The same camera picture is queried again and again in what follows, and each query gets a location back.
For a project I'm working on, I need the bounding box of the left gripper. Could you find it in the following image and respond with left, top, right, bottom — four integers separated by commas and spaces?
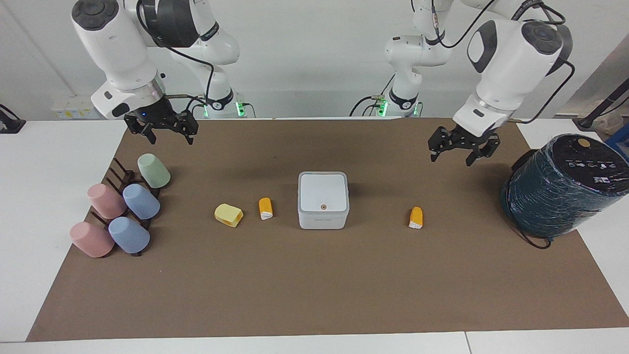
428, 123, 501, 167

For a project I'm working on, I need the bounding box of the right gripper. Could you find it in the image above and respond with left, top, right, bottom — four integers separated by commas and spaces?
123, 95, 200, 145

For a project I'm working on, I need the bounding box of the white square bin with lid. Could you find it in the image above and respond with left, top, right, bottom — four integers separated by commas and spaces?
297, 171, 350, 230

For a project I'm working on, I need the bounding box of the green plastic cup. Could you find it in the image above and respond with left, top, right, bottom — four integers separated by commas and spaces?
137, 153, 172, 189

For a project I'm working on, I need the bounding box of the dark brown cup rack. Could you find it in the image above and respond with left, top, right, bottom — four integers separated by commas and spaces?
90, 157, 161, 258

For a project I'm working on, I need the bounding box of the blue plastic cup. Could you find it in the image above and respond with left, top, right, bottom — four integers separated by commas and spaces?
122, 183, 161, 220
108, 216, 151, 255

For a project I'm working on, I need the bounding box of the pink plastic cup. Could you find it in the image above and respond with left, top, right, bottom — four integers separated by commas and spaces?
87, 183, 127, 220
69, 221, 115, 259

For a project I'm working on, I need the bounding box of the pale yellow power strip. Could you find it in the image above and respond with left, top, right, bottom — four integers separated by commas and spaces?
51, 97, 98, 120

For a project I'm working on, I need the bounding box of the dark wrapped cylinder device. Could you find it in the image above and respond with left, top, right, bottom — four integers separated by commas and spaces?
500, 133, 629, 238

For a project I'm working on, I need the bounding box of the yellow sponge block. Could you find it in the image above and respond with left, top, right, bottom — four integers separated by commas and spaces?
214, 203, 244, 228

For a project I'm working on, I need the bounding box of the black stand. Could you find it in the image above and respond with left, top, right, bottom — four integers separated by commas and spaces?
0, 104, 27, 134
572, 78, 629, 131

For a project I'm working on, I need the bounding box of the blue box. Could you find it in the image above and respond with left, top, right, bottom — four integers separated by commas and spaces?
604, 123, 629, 164

